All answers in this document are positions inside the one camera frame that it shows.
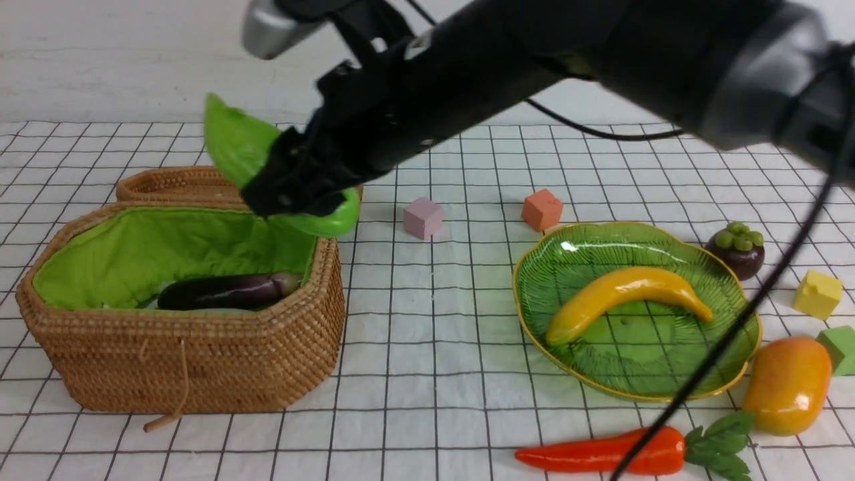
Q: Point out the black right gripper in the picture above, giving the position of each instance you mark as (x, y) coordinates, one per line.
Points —
(420, 93)

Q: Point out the green bitter gourd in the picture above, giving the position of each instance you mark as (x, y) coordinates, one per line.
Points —
(252, 154)

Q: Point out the purple eggplant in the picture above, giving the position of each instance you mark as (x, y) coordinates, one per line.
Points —
(280, 284)

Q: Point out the yellow banana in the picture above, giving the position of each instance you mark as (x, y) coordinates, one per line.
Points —
(620, 287)

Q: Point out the dark purple mangosteen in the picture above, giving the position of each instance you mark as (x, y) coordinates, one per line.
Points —
(740, 248)

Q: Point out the orange carrot with leaves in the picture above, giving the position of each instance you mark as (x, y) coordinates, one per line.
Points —
(715, 449)

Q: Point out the orange yellow mango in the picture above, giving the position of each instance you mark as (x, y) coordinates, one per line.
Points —
(789, 382)

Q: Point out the white radish with leaves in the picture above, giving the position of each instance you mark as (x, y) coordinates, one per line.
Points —
(208, 295)

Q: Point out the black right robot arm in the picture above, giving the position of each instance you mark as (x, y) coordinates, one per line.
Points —
(732, 73)

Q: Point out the woven rattan basket lid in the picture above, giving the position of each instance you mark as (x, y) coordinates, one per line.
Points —
(179, 184)

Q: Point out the pink foam cube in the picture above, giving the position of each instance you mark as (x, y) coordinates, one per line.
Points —
(422, 218)

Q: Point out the woven rattan basket green lining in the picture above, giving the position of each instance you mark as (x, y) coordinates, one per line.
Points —
(86, 302)

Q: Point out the orange foam cube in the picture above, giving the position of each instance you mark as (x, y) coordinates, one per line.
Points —
(542, 210)

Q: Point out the green leaf glass plate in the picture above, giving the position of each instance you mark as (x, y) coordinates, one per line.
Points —
(645, 351)

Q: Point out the yellow foam cube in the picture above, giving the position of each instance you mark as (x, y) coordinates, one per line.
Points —
(818, 295)

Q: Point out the green foam cube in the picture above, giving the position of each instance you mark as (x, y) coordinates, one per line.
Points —
(839, 342)

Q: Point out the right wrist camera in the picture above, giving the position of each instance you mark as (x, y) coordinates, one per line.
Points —
(271, 28)

